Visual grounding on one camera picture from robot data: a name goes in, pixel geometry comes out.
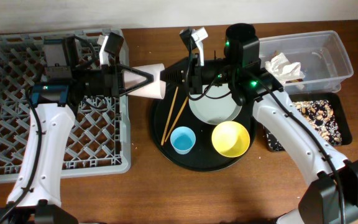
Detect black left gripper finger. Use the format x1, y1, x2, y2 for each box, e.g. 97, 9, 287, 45
115, 64, 154, 80
117, 74, 154, 96

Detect pink plastic cup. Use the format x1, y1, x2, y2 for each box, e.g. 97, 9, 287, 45
123, 63, 167, 100

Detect white napkin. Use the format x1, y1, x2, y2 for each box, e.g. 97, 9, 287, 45
265, 53, 305, 84

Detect yellow plastic bowl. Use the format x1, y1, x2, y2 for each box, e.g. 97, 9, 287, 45
211, 121, 251, 158

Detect rice and food scraps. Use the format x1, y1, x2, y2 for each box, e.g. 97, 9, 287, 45
264, 99, 342, 149

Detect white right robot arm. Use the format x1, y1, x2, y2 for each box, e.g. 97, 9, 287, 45
162, 23, 358, 223

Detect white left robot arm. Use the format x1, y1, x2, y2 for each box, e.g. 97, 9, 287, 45
0, 33, 154, 223

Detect grey plastic dishwasher rack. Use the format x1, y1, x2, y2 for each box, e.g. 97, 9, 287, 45
0, 28, 131, 183

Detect left wooden chopstick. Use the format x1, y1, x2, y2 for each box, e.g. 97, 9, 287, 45
160, 87, 178, 146

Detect wooden chopstick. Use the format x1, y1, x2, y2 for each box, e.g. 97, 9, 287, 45
160, 87, 178, 146
164, 97, 189, 142

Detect grey round plate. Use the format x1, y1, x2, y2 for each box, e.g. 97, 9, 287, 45
189, 83, 242, 125

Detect right wooden chopstick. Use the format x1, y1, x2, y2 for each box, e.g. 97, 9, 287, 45
164, 97, 189, 142

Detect blue plastic cup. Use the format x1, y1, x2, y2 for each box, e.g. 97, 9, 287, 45
170, 126, 196, 155

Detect round black tray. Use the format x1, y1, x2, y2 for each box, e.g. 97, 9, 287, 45
149, 84, 242, 172

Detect clear plastic bin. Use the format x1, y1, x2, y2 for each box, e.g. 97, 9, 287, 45
259, 30, 354, 95

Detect black rectangular tray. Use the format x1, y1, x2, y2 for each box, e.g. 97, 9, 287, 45
259, 91, 353, 152

